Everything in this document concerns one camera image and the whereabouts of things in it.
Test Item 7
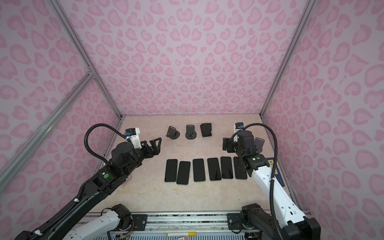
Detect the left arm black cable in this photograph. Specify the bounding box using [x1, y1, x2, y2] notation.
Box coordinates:
[83, 123, 128, 165]

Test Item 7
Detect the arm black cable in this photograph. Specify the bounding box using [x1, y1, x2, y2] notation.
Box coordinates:
[239, 122, 284, 240]
[83, 123, 128, 165]

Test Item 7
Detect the blue book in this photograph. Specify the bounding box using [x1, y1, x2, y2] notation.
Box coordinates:
[267, 158, 285, 187]

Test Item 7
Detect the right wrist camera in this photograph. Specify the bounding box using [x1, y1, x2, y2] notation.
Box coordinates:
[234, 122, 244, 133]

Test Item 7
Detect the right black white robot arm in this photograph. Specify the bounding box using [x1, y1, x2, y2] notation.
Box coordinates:
[223, 131, 321, 240]

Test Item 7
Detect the black folding phone stand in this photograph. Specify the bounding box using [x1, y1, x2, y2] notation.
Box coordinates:
[200, 123, 212, 138]

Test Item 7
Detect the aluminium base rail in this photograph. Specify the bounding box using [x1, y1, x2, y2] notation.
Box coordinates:
[55, 209, 319, 240]

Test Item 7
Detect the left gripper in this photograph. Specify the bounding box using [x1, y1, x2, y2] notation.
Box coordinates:
[124, 136, 161, 177]

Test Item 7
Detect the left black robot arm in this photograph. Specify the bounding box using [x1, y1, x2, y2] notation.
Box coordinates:
[16, 138, 162, 240]

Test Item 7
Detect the black phone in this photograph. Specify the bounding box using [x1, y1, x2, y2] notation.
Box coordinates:
[234, 157, 248, 180]
[193, 159, 206, 182]
[207, 158, 222, 181]
[165, 159, 178, 182]
[177, 161, 191, 185]
[221, 157, 234, 179]

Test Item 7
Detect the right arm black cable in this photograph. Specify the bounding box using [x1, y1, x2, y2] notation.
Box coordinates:
[239, 122, 284, 240]

